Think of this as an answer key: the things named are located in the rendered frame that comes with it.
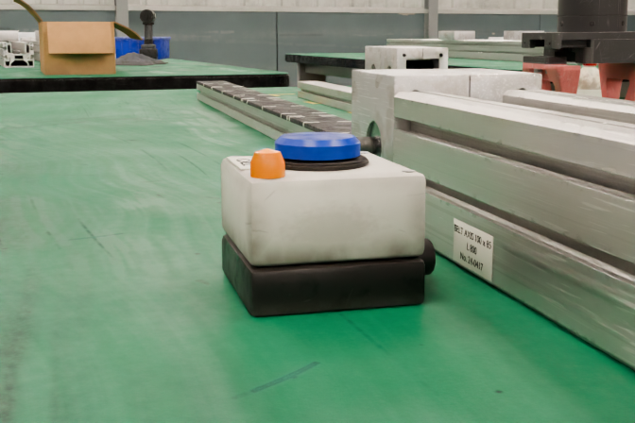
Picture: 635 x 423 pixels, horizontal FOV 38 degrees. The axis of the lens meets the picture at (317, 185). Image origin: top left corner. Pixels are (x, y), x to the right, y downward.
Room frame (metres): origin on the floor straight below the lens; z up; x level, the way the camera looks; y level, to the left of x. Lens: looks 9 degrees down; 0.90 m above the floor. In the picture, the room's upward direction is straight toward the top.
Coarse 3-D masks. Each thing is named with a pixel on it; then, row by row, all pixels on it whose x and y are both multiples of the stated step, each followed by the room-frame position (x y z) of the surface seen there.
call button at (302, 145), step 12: (300, 132) 0.44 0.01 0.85; (312, 132) 0.44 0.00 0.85; (324, 132) 0.44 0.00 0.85; (336, 132) 0.44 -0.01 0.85; (276, 144) 0.42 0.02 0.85; (288, 144) 0.41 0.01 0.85; (300, 144) 0.41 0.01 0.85; (312, 144) 0.41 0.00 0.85; (324, 144) 0.41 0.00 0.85; (336, 144) 0.41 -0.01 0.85; (348, 144) 0.41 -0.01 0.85; (288, 156) 0.41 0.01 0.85; (300, 156) 0.41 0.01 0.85; (312, 156) 0.41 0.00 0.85; (324, 156) 0.41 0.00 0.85; (336, 156) 0.41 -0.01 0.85; (348, 156) 0.41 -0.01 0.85
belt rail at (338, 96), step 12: (300, 84) 1.72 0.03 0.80; (312, 84) 1.64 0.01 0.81; (324, 84) 1.63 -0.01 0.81; (300, 96) 1.72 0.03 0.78; (312, 96) 1.64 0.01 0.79; (324, 96) 1.58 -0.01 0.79; (336, 96) 1.48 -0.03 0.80; (348, 96) 1.42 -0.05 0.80; (336, 108) 1.49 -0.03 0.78; (348, 108) 1.42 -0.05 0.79
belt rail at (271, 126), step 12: (204, 96) 1.59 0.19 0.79; (216, 96) 1.46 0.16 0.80; (228, 96) 1.35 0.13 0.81; (216, 108) 1.46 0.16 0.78; (228, 108) 1.35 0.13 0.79; (240, 108) 1.25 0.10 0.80; (252, 108) 1.17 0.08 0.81; (240, 120) 1.25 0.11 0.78; (252, 120) 1.17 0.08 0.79; (264, 120) 1.13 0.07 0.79; (276, 120) 1.03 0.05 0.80; (264, 132) 1.10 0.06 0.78; (276, 132) 1.03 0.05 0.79; (288, 132) 1.00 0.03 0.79
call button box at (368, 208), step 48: (240, 192) 0.40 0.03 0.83; (288, 192) 0.38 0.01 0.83; (336, 192) 0.39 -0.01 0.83; (384, 192) 0.39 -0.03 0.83; (240, 240) 0.40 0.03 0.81; (288, 240) 0.38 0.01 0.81; (336, 240) 0.39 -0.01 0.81; (384, 240) 0.39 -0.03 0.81; (240, 288) 0.40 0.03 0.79; (288, 288) 0.38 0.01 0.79; (336, 288) 0.39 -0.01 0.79; (384, 288) 0.39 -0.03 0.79
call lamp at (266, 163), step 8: (256, 152) 0.39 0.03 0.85; (264, 152) 0.39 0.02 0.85; (272, 152) 0.39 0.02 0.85; (280, 152) 0.39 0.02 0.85; (256, 160) 0.39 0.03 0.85; (264, 160) 0.38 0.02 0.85; (272, 160) 0.38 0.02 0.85; (280, 160) 0.39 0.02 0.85; (256, 168) 0.38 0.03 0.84; (264, 168) 0.38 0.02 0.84; (272, 168) 0.38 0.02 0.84; (280, 168) 0.39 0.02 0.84; (256, 176) 0.38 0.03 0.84; (264, 176) 0.38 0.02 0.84; (272, 176) 0.38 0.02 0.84; (280, 176) 0.39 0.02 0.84
